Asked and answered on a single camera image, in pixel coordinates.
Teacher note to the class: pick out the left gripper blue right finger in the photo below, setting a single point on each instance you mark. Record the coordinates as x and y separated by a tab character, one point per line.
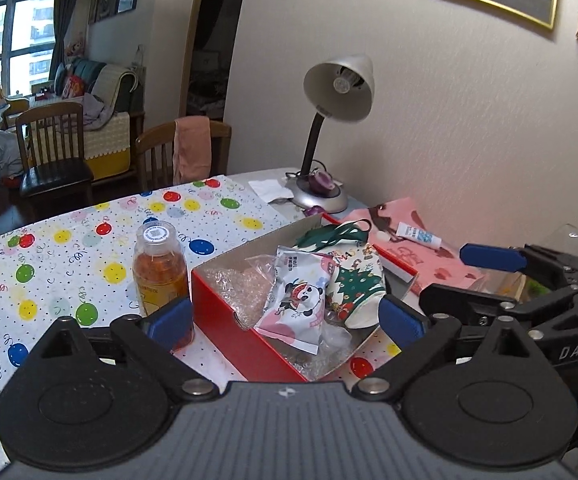
424	342

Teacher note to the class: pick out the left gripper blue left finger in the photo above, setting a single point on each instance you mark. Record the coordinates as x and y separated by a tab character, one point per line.
150	342

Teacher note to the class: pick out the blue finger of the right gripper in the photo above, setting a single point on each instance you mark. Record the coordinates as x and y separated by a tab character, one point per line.
481	309
494	257

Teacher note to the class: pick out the christmas tree tote bag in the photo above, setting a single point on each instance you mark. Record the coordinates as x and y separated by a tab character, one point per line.
358	282

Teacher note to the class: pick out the clear bubble wrap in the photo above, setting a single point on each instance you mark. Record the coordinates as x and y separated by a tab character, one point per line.
232	301

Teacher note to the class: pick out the panda wet wipes pack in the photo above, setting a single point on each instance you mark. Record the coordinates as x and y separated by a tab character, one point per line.
295	305

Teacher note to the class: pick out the red cardboard box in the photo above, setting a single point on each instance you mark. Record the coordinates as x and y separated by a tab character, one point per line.
372	347

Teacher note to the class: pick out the amber tea drink bottle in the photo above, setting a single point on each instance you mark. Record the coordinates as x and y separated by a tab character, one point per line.
159	267

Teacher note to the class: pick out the small white tube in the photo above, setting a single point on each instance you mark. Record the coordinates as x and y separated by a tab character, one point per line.
413	234

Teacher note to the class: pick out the balloon pattern tablecloth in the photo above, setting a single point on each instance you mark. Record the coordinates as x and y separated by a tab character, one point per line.
80	264

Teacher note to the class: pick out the pink towel on chair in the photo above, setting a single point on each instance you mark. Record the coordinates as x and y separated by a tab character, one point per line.
192	149

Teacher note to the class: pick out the white paper tissue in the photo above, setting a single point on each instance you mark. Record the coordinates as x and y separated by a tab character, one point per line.
271	191

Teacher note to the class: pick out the wooden chair by table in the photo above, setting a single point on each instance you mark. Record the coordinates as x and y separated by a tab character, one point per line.
154	154

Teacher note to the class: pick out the dark wooden dining chair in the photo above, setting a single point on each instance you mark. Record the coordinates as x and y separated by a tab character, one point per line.
51	144

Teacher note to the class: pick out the sofa with cream cover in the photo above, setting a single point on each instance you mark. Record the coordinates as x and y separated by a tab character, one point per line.
106	92

